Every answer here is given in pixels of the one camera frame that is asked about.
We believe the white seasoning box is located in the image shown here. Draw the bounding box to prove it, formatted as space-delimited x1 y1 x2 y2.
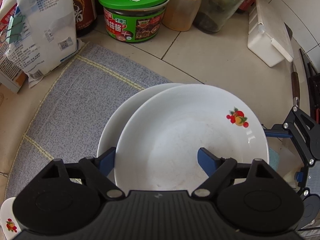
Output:
247 0 294 67

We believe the dark soy sauce bottle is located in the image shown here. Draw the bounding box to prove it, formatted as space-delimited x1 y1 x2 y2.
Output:
73 0 97 37

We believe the white salt bag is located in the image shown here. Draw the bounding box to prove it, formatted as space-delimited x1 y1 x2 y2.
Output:
1 0 83 86

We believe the black gas stove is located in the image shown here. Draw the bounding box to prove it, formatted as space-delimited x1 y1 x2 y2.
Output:
299 49 320 124

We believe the wooden handle spatula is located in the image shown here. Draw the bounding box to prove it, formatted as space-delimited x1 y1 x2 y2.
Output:
285 23 301 108

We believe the white fruit plate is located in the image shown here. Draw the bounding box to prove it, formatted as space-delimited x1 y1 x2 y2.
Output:
114 84 269 192
97 83 182 157

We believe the green lid sauce tub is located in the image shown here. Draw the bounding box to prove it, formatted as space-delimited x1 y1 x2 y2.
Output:
98 0 170 43

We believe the red white seasoning bag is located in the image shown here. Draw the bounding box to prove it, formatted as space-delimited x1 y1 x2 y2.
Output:
0 0 28 94

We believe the stained white plate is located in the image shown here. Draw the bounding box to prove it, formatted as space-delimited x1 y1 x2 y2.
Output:
1 197 21 240

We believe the grey blue checked mat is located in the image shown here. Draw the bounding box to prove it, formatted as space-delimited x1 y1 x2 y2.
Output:
4 42 281 201

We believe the yellow lid spice jar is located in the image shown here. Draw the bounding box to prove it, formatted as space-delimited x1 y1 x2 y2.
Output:
162 0 201 31

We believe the clear glass bottle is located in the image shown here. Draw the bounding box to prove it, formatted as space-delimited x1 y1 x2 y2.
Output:
193 0 244 34

